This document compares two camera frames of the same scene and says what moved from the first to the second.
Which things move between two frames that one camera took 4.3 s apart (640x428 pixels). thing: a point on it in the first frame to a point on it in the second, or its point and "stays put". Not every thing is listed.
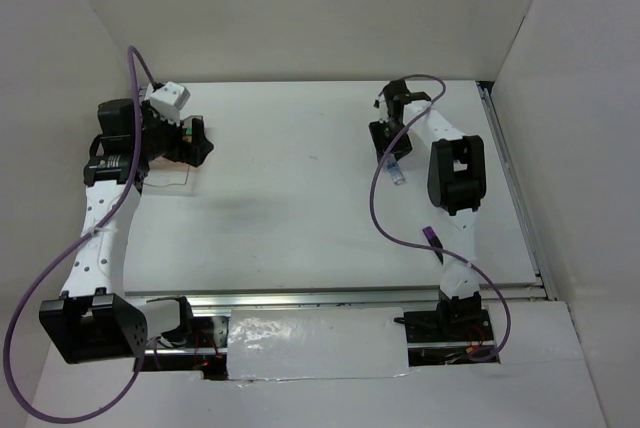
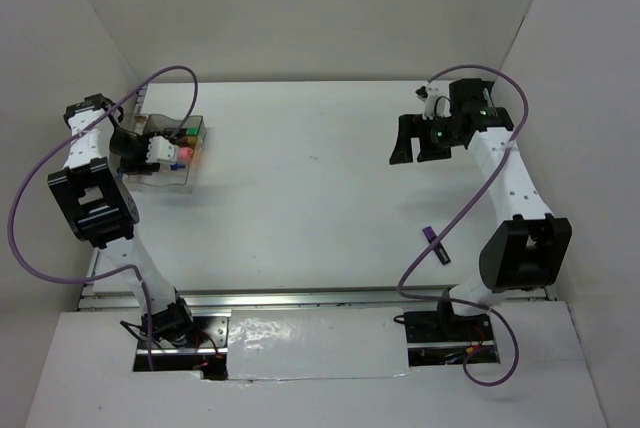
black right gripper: [381, 142] to [411, 126]
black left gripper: [194, 152] to [136, 166]
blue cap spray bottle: [396, 172] to [170, 166]
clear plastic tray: [163, 177] stays put
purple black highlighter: [434, 241] stays put
